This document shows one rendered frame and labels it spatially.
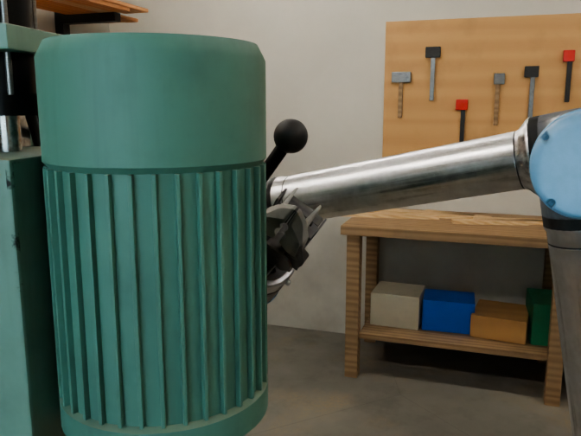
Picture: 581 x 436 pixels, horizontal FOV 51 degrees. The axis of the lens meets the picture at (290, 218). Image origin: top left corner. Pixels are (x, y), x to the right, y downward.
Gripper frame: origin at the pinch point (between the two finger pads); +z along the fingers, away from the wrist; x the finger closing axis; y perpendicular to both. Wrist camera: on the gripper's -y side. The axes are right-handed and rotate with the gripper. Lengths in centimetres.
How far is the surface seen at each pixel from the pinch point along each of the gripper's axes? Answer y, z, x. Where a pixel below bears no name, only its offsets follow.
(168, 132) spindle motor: -13.1, 26.8, -8.6
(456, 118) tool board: 213, -209, 28
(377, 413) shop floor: 52, -226, 81
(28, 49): -11.7, 19.8, -23.7
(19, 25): -10.5, 19.9, -25.7
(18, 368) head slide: -29.9, 11.6, -8.5
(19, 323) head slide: -27.5, 13.6, -10.3
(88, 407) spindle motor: -29.0, 13.6, -2.1
